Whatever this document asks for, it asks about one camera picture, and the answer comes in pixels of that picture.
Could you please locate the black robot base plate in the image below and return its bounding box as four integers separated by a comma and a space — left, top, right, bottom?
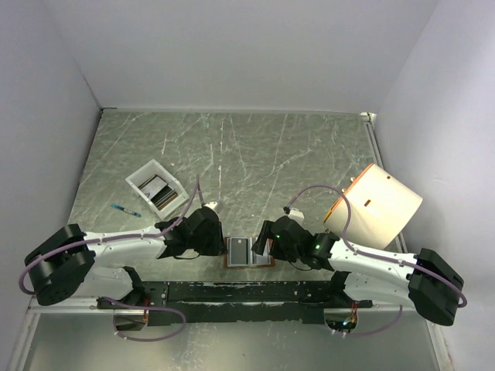
120, 281, 353, 326

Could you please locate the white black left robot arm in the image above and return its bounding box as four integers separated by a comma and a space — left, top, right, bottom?
25, 202, 227, 308

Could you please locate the blue pen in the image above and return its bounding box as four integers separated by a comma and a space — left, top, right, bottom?
111, 203, 142, 218

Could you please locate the white cylinder with wooden base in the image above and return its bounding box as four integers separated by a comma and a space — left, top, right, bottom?
323, 163, 423, 250

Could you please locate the brown leather card holder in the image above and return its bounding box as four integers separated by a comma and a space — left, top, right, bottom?
224, 237, 275, 269

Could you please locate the white card box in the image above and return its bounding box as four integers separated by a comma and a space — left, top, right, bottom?
125, 159, 189, 220

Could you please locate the grey white credit card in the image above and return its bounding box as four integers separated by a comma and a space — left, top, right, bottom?
227, 237, 249, 267

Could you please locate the aluminium front rail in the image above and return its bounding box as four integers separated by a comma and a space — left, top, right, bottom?
26, 297, 155, 314

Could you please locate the gold striped credit card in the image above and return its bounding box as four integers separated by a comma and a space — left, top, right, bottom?
138, 175, 179, 210

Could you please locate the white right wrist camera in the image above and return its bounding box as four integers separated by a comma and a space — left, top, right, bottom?
283, 206, 305, 224

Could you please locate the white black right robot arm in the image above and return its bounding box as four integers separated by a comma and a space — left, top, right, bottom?
251, 216, 466, 326

